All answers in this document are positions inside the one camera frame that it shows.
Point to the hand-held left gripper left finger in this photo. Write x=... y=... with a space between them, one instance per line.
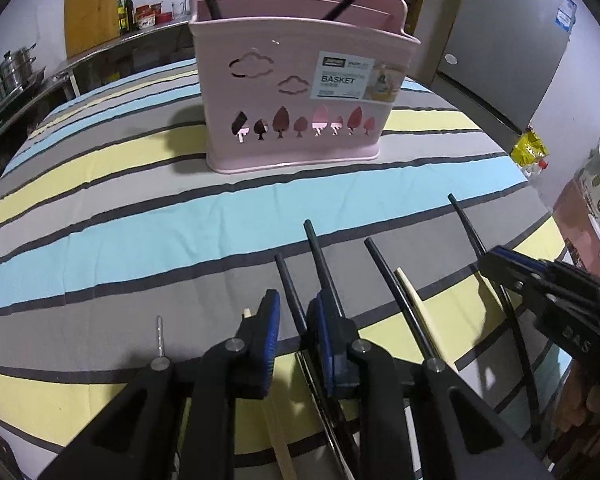
x=271 y=340

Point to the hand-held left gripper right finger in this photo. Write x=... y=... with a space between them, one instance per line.
x=330 y=350

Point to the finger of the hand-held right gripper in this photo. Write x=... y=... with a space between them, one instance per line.
x=505 y=270
x=522 y=258

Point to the wooden chopstick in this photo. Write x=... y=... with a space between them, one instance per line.
x=282 y=450
x=420 y=315

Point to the pink plastic utensil basket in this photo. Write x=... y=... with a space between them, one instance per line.
x=280 y=85

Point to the person's right hand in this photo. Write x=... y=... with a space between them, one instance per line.
x=587 y=400

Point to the yellow snack bag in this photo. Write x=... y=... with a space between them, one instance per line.
x=529 y=150

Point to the striped tablecloth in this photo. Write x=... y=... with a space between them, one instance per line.
x=130 y=220

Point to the grey refrigerator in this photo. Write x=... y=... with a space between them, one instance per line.
x=505 y=35

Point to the stainless steel work table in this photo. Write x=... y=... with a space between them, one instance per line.
x=105 y=55

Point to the low metal side table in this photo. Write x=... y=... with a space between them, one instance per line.
x=10 y=135

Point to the small red jar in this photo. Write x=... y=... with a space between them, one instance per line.
x=165 y=17

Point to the clear drinking glass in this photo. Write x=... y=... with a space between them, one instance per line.
x=180 y=10

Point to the red-lid sauce jar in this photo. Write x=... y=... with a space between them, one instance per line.
x=145 y=19

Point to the black induction cooker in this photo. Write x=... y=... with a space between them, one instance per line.
x=10 y=105

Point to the dark oil bottle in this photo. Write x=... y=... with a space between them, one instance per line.
x=120 y=17
x=129 y=12

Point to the stainless steel steamer pot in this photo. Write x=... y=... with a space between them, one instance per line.
x=12 y=72

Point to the wooden cutting board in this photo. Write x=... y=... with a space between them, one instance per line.
x=90 y=15

